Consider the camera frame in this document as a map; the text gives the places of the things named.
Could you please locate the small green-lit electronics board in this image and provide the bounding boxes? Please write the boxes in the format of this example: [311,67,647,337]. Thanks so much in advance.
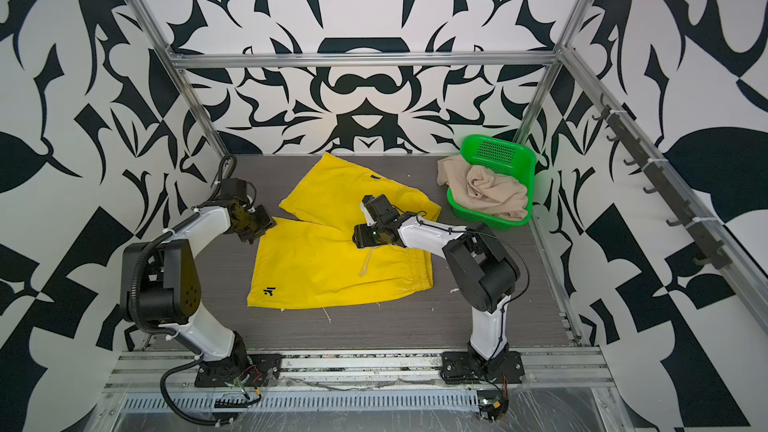
[477,390,509,422]

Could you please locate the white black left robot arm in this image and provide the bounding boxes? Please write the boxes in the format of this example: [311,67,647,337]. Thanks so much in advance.
[119,178,276,387]

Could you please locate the aluminium cage frame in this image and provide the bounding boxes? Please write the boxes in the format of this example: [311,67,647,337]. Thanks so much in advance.
[126,0,767,328]

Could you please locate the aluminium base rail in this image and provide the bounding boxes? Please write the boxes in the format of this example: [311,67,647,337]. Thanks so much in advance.
[106,347,614,389]

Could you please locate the black wall hook rack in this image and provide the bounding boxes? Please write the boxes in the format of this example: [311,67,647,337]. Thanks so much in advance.
[593,93,733,269]

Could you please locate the green plastic basket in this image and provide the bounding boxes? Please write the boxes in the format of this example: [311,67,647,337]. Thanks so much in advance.
[437,135,537,230]

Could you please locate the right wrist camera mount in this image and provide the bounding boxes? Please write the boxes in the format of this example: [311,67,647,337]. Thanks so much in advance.
[361,195,400,226]

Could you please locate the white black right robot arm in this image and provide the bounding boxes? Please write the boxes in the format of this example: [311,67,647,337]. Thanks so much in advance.
[353,212,525,386]

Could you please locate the yellow shorts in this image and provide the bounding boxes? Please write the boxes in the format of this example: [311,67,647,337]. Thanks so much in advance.
[247,154,441,310]

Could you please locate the beige shorts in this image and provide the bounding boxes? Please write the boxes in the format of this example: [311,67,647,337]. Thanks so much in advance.
[437,155,528,222]

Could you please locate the white slotted cable duct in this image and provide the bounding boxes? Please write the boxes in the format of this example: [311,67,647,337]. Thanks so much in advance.
[119,388,481,414]

